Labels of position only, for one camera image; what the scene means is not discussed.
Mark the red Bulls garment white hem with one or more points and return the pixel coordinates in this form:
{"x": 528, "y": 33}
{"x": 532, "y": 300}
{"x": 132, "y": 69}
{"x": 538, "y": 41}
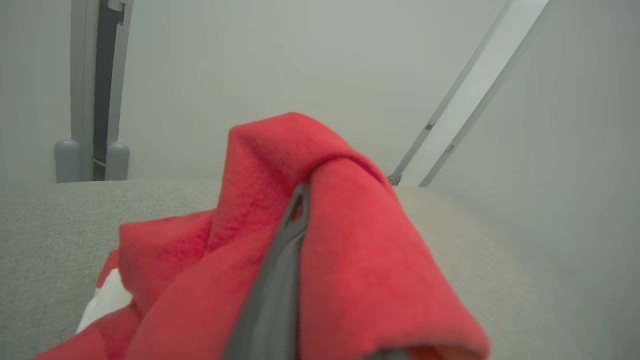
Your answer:
{"x": 360, "y": 260}

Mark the grey fabric sofa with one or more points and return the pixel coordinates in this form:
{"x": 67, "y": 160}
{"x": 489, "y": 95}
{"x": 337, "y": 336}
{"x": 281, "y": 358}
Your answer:
{"x": 50, "y": 240}

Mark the grey partition post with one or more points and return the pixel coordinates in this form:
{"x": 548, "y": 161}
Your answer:
{"x": 67, "y": 160}
{"x": 117, "y": 160}

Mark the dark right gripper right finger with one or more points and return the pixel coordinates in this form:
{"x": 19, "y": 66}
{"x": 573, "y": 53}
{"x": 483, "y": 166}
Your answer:
{"x": 390, "y": 356}

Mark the wide white partition panel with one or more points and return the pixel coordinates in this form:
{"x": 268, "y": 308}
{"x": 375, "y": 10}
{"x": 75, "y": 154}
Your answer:
{"x": 30, "y": 75}

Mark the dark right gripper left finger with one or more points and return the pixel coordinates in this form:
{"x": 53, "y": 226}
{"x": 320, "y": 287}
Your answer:
{"x": 275, "y": 300}

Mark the white slanted metal frame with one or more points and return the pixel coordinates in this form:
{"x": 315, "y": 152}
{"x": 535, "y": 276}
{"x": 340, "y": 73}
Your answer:
{"x": 475, "y": 85}

